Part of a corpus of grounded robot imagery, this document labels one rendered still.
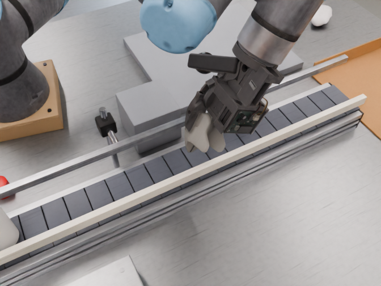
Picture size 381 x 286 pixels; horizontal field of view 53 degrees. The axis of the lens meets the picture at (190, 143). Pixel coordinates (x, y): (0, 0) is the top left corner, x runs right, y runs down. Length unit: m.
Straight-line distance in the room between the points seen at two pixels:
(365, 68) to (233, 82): 0.54
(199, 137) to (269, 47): 0.19
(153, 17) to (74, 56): 0.65
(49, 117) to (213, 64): 0.39
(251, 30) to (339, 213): 0.39
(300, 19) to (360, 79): 0.51
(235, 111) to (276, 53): 0.10
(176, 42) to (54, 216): 0.39
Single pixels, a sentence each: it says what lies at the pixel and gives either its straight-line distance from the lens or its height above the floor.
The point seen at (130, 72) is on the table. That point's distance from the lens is 0.98.
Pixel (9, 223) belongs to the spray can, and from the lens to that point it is 0.66.
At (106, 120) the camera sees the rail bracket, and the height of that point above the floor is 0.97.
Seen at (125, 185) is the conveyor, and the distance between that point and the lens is 0.70.
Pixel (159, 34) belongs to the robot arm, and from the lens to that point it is 0.44.
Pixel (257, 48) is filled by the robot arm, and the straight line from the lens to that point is 0.54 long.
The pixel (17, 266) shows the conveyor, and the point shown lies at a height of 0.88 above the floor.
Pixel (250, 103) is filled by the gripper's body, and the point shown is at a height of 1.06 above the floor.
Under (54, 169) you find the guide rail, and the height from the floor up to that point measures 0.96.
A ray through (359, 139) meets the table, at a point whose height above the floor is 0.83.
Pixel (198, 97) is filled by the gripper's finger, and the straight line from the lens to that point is 0.60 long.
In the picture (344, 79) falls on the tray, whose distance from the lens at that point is 1.01.
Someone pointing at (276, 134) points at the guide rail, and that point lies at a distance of 0.73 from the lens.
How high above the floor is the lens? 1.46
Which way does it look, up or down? 51 degrees down
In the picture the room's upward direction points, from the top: straight up
